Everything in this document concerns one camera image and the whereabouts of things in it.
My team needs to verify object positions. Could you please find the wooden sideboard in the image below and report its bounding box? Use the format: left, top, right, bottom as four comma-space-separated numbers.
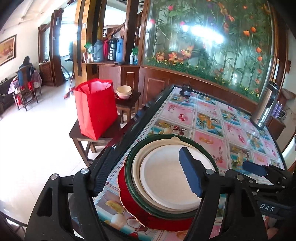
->
96, 61, 140, 93

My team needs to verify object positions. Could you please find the red broom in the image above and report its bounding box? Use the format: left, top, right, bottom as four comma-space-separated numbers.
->
63, 70, 77, 99

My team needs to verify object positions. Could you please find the dark wooden stool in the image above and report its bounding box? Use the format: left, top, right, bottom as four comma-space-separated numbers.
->
114, 91, 141, 124
69, 113, 130, 167

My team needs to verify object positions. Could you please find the red paper bag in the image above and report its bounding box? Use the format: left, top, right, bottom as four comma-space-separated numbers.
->
74, 79, 118, 141

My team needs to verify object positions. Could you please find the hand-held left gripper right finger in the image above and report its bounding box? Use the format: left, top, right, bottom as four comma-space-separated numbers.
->
179, 147, 267, 241

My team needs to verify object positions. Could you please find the cream paper bowl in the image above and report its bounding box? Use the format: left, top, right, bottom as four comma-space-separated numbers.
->
131, 136, 212, 212

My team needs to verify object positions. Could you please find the wooden chair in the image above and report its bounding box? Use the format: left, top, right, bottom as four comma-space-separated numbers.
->
16, 66, 39, 112

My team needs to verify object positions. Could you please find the printed fruit tablecloth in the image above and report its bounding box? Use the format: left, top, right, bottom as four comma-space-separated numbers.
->
92, 87, 286, 241

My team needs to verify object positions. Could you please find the stainless steel airpot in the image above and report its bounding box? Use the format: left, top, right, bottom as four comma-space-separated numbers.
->
250, 81, 280, 130

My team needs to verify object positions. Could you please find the table with pink cloth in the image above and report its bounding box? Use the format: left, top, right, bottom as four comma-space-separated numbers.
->
8, 71, 43, 93

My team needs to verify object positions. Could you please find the black airpot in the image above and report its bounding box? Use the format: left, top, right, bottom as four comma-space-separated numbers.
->
108, 37, 118, 62

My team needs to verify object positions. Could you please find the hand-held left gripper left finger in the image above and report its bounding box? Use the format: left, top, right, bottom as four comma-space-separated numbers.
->
24, 145, 121, 241

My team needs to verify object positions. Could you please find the blue flask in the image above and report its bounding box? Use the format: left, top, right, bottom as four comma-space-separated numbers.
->
116, 36, 125, 62

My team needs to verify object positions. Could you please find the dark green bowl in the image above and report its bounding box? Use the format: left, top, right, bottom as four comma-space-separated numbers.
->
124, 134, 219, 220

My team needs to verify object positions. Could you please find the small black jar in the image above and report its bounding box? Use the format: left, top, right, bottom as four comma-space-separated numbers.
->
180, 85, 192, 97

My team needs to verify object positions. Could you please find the cream plastic bowl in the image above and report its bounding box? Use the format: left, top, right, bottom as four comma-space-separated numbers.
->
116, 85, 132, 95

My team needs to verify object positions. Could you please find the grey-blue flask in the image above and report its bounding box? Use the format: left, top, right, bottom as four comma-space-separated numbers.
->
92, 39, 104, 62

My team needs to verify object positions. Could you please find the dark sofa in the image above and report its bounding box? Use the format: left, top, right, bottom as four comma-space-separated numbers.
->
0, 76, 15, 112

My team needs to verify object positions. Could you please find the red flask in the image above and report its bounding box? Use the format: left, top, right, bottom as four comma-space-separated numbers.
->
103, 40, 110, 61

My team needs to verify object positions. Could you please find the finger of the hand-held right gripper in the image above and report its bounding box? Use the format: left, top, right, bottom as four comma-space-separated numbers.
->
242, 160, 292, 184
248, 181, 285, 195

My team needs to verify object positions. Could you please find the red glass plate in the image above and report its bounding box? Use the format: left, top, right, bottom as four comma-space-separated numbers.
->
117, 166, 197, 232

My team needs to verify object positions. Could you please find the white paper bowl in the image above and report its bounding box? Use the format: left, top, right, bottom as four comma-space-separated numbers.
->
139, 145, 201, 208

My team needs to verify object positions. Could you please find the framed wall picture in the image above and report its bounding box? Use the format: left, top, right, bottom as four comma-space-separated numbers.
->
0, 34, 17, 66

